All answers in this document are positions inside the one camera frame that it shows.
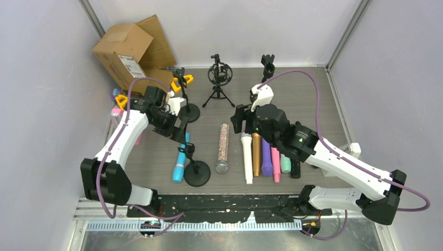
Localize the black tripod shock mount stand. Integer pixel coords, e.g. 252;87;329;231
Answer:
202;54;235;108

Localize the black mic stand front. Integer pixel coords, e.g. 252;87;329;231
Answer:
178;142;211;187

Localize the yellow triangle toy block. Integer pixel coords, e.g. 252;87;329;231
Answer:
171;74;194;93

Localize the teal microphone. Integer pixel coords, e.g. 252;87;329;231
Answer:
280;154;292;174

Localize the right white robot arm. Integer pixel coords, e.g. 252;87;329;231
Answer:
230;104;406;225

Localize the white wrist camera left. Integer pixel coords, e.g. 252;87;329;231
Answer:
165;90;186;117

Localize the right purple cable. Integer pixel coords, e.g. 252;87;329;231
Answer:
258;69;431;241

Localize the blue toy microphone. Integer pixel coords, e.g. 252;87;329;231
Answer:
172;152;186;183

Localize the cardboard box with label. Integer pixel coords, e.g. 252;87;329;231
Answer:
92;15;177;94

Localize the pink plastic holder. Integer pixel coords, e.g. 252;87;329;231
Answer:
111;107;143;145

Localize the yellow green triangle block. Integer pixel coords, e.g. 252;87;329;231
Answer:
114;94;128;110

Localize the black sparkle grille microphone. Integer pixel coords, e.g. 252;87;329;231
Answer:
290;159;301;179

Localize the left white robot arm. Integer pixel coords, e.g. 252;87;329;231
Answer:
80;86;188;206

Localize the gold microphone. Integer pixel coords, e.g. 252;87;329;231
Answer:
252;133;261;177

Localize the pink microphone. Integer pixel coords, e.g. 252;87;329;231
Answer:
271;147;281;183

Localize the white microphone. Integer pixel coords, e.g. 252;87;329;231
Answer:
241;132;253;185

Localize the glitter microphone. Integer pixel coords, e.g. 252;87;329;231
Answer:
216;123;229;174

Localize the purple cable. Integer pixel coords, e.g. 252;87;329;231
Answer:
96;76;186;238
258;69;431;241

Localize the black mic stand wide clip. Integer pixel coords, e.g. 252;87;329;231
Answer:
261;54;275;83

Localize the black mic stand round base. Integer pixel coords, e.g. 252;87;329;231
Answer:
172;67;201;123

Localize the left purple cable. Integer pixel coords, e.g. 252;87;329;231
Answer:
96;76;186;238

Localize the purple microphone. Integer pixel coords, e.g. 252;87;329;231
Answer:
261;138;273;177

